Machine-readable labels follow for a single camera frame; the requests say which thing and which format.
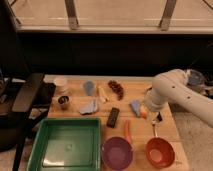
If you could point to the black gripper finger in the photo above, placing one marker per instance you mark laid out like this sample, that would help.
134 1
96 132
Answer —
159 117

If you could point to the small orange apple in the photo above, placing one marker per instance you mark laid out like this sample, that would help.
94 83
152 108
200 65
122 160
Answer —
143 112

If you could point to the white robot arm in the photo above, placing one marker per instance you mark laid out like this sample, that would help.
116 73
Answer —
172 85

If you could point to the red bowl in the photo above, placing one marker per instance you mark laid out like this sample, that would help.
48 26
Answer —
159 153

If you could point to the purple bowl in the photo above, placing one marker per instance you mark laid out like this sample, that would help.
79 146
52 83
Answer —
117 153

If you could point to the orange carrot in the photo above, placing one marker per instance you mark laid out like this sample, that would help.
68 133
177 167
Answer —
127 132

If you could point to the black rectangular block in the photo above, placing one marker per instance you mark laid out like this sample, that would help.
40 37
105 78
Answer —
112 118

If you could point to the dark red grapes bunch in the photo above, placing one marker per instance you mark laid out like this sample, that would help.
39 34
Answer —
117 89

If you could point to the pale yellow banana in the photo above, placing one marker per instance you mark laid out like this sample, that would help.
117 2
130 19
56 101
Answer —
102 95

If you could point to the blue crumpled cloth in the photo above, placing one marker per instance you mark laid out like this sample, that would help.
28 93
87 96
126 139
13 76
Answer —
89 108

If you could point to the blue cup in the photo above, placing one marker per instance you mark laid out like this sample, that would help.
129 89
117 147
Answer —
89 88

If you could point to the small dark cup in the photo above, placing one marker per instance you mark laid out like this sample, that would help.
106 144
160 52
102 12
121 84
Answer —
63 102

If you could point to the green plastic tray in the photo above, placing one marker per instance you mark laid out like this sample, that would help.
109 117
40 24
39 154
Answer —
67 145

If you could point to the white cup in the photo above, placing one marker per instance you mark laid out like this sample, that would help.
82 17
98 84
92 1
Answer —
61 84

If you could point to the black chair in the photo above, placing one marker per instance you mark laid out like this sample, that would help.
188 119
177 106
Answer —
22 106

